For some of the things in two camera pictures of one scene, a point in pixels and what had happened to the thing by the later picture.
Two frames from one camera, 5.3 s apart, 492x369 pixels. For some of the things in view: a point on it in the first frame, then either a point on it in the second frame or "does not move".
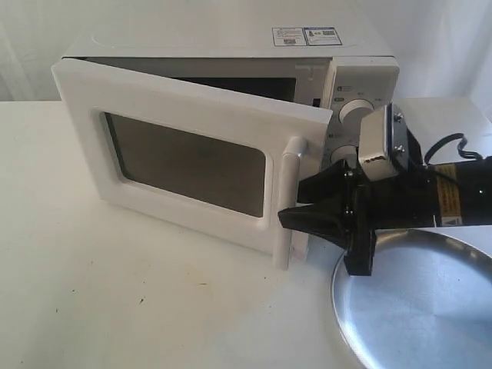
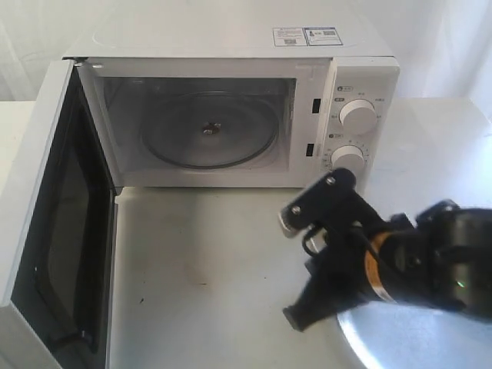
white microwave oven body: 348,68 does not move
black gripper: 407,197 → 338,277
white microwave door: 199,160 → 58,312
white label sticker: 289,37 does not move
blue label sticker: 321,36 does not move
